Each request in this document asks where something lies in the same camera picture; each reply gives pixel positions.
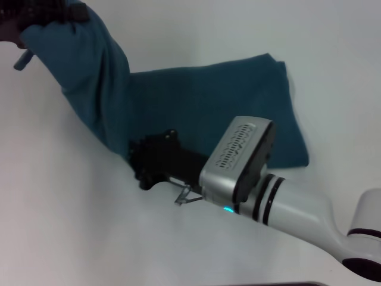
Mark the right gripper cable with connector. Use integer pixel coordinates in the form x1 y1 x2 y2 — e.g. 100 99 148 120
169 175 206 207

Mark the teal t-shirt with pink print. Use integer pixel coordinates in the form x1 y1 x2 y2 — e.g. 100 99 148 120
19 2 310 170

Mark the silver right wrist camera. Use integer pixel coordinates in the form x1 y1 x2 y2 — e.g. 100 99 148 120
198 115 277 207

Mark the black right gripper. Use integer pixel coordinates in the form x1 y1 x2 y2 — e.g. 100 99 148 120
127 128 211 191

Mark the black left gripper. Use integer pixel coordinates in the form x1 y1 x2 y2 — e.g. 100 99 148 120
0 0 90 50

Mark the left gripper cable with connector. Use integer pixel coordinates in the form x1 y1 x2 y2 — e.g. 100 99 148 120
13 48 33 72

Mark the gripper cable with connector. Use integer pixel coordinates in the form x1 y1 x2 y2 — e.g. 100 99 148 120
13 48 33 72
169 175 206 207

